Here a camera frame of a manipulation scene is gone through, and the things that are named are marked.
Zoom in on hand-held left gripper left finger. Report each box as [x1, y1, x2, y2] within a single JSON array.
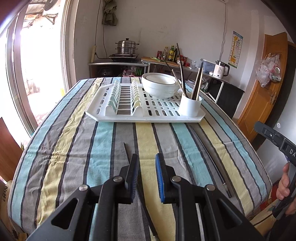
[[26, 154, 139, 241]]

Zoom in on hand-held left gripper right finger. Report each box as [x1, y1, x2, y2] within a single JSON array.
[[155, 153, 264, 241]]

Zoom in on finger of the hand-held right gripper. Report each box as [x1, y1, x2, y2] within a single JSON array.
[[254, 121, 285, 149]]

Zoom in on white utensil cup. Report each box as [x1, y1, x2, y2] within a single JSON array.
[[179, 93, 202, 117]]

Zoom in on person's right hand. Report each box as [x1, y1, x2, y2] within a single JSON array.
[[277, 162, 291, 201]]

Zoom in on wooden door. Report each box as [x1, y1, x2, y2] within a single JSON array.
[[237, 32, 288, 142]]

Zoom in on white refrigerator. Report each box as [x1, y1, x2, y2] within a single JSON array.
[[274, 46, 296, 146]]

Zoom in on hanging plastic bags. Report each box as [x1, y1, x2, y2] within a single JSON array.
[[255, 53, 282, 88]]

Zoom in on white plastic dish rack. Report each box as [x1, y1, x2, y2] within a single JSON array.
[[85, 77, 206, 123]]

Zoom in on yellow printed cloth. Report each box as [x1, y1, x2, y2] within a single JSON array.
[[249, 199, 285, 232]]

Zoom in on striped tablecloth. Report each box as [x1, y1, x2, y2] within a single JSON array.
[[8, 77, 273, 241]]

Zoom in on white electric kettle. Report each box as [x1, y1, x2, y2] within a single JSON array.
[[212, 60, 230, 79]]

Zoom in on clear storage container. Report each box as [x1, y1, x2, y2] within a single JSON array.
[[200, 59, 217, 75]]

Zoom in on stainless kitchen counter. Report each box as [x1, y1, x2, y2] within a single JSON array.
[[89, 56, 245, 119]]

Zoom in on wooden cutting board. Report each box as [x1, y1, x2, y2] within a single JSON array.
[[141, 57, 176, 62]]

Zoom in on gas stove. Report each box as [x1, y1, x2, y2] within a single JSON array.
[[109, 53, 140, 62]]

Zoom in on stainless steamer pot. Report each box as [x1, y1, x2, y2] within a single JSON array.
[[115, 38, 140, 55]]

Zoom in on hanging green cloth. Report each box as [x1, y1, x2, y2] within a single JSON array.
[[102, 0, 118, 26]]

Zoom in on giraffe wall poster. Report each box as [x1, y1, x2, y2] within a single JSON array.
[[228, 31, 244, 69]]

